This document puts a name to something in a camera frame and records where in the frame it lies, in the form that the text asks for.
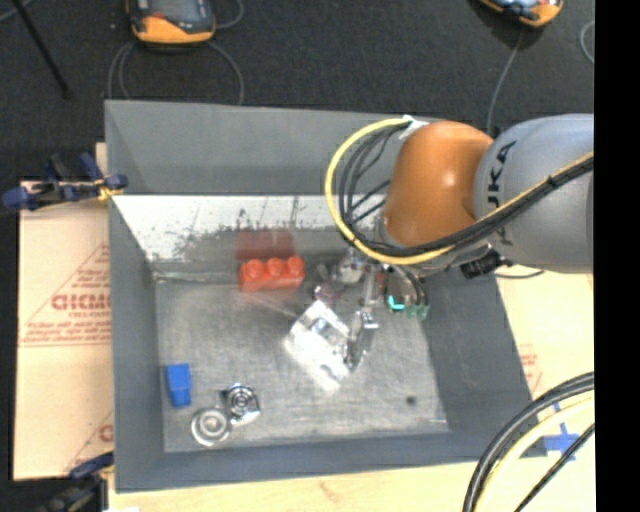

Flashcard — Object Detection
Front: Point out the black cylinder on white bracket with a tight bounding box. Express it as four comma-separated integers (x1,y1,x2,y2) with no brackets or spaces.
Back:
458,253,507,281

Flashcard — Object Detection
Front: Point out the round silver metal disc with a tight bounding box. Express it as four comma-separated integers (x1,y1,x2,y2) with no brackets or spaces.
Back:
219,382,263,427
189,407,233,448

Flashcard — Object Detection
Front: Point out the grey metal bin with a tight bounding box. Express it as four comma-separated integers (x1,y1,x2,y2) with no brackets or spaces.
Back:
103,99,539,491

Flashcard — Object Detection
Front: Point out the red toy brick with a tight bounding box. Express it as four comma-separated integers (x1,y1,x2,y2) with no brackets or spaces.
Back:
237,255,307,293

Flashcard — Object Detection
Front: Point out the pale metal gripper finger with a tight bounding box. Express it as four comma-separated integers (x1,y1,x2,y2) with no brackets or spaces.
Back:
343,308,380,372
310,280,346,346

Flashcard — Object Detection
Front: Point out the brown cardboard board, red print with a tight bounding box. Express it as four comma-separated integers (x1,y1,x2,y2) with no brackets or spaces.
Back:
12,142,595,481

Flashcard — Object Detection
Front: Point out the blue block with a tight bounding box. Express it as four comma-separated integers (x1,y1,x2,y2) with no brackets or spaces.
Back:
164,362,194,409

